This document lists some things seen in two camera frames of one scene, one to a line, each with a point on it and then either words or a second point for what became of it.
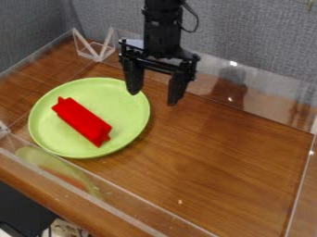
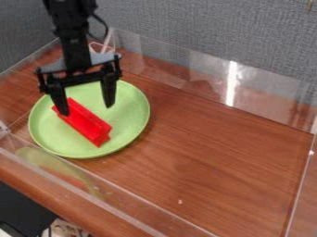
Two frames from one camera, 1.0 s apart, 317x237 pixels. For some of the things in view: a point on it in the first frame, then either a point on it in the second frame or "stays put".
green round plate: x=107 y=98 stays put
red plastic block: x=89 y=126 stays put
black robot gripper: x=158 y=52 to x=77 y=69
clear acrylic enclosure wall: x=48 y=201 stays put
